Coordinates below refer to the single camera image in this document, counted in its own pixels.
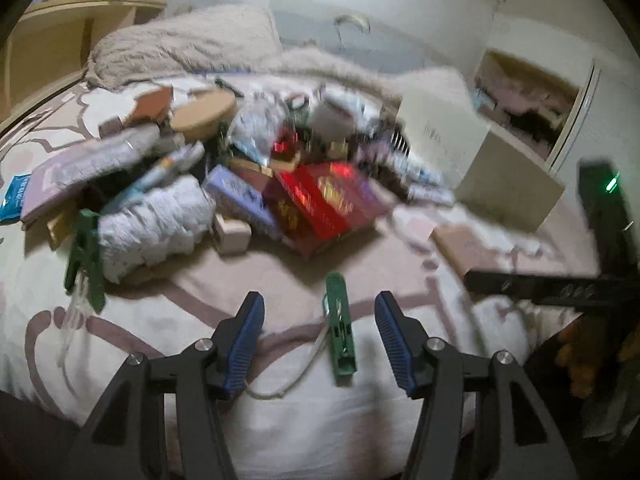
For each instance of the red flat box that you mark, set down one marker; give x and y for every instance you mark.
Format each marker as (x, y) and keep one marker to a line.
(325, 205)

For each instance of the white lace cloth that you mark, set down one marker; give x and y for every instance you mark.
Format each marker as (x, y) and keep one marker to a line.
(155, 225)

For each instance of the white louvered door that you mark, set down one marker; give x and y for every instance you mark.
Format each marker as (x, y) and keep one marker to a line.
(600, 125)

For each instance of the purple box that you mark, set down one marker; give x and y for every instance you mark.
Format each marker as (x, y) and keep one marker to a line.
(240, 195)

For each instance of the round wooden lid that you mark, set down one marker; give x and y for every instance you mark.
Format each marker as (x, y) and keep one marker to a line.
(205, 115)

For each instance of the small brown box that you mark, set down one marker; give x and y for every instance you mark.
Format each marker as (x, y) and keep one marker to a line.
(465, 247)

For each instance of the wooden closet niche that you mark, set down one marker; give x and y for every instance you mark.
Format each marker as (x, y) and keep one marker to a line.
(500, 60)

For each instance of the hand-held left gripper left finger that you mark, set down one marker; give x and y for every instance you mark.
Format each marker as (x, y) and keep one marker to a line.
(245, 330)

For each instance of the wooden shelf unit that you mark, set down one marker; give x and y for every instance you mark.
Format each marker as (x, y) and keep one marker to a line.
(45, 45)

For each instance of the white cap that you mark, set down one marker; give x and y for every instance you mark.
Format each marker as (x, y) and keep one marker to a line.
(352, 22)

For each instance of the green clothespin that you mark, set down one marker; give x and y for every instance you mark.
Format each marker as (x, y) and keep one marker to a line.
(341, 325)
(85, 255)

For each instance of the blue packet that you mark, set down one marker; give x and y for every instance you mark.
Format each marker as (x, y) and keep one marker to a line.
(15, 200)

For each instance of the purple booklet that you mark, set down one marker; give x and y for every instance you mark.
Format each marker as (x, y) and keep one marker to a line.
(80, 170)

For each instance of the small wooden block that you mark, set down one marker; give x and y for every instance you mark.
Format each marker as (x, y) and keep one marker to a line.
(232, 235)

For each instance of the person's right hand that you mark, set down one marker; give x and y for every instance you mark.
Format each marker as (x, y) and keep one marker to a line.
(580, 365)

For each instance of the white cardboard box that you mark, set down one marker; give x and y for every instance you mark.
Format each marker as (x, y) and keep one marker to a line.
(490, 170)

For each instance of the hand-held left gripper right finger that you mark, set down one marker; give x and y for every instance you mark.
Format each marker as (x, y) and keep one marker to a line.
(395, 340)

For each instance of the pile of pink clothes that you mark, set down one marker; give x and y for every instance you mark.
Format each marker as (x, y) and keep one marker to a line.
(520, 100)

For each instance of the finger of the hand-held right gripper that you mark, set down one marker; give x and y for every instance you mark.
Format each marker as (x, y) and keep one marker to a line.
(540, 289)

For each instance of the beige fluffy blanket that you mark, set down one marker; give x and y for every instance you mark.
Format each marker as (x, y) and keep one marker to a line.
(175, 40)

